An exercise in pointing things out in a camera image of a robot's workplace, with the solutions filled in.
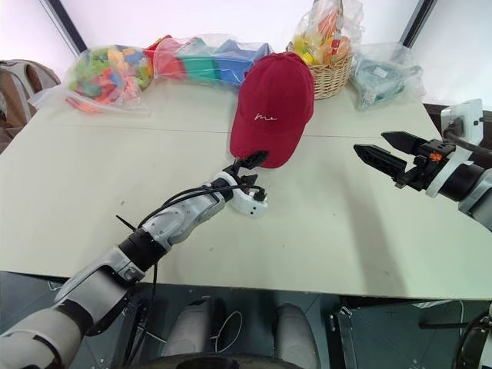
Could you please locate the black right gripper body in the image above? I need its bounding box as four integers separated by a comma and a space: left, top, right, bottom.
394, 139, 457, 191

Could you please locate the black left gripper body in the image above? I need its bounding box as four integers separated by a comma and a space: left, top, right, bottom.
231, 155, 254, 180

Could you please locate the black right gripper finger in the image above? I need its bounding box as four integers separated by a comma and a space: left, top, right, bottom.
380, 131, 419, 157
353, 144, 407, 182

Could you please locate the red baseball cap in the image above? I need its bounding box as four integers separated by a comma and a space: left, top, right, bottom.
229, 52, 316, 170

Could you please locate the plastic bag with blue items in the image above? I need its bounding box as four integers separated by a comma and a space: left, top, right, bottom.
350, 41, 427, 112

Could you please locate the woven wicker basket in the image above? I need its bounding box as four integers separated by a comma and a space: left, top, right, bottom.
306, 52, 355, 101

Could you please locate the plastic bag of coloured blocks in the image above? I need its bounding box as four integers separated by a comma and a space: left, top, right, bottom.
143, 33, 274, 92

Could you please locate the black zip tie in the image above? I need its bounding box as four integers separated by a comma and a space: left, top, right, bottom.
115, 215, 138, 232

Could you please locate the plastic bag of toy food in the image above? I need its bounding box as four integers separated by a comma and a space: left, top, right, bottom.
287, 0, 364, 69

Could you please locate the plastic bag of colourful toys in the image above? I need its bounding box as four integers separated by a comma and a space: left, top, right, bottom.
64, 43, 155, 117

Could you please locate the grey rounded robot leg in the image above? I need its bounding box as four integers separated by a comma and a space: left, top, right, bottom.
274, 302, 321, 369
162, 297, 226, 359

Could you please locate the beige chair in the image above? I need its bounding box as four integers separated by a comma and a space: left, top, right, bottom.
0, 58, 62, 154

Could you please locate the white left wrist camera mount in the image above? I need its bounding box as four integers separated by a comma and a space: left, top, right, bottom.
213, 171, 271, 218

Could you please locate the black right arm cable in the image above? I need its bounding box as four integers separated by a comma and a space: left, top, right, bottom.
443, 118, 492, 156

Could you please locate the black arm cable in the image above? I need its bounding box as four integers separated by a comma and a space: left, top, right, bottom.
136, 183, 268, 299
443, 118, 492, 156

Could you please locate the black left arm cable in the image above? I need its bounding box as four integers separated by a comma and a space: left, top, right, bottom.
136, 183, 268, 299

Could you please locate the dark frame post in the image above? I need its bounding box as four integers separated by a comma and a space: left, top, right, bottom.
397, 0, 428, 48
39, 0, 88, 55

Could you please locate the thin white cable loop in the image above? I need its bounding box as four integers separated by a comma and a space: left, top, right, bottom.
212, 310, 244, 354

